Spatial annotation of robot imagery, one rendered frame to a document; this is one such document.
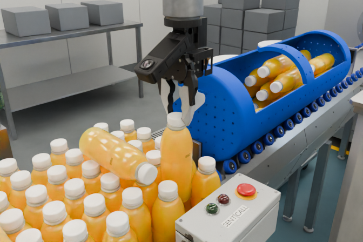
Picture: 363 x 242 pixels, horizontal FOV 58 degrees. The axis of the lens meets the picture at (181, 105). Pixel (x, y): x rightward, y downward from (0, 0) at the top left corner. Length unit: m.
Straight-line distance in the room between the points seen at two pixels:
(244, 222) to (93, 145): 0.35
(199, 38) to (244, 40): 4.11
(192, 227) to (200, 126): 0.46
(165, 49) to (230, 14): 4.27
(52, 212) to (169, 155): 0.24
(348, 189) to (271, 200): 0.57
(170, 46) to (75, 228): 0.35
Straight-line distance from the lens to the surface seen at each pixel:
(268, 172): 1.17
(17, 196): 0.78
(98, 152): 0.72
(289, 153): 1.29
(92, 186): 0.77
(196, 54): 0.62
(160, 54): 0.59
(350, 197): 1.22
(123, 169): 0.66
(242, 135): 0.91
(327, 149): 1.94
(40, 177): 0.83
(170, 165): 0.70
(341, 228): 1.30
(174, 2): 0.60
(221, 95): 0.90
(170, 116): 0.67
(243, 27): 4.78
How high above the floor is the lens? 1.51
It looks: 23 degrees down
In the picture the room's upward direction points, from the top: straight up
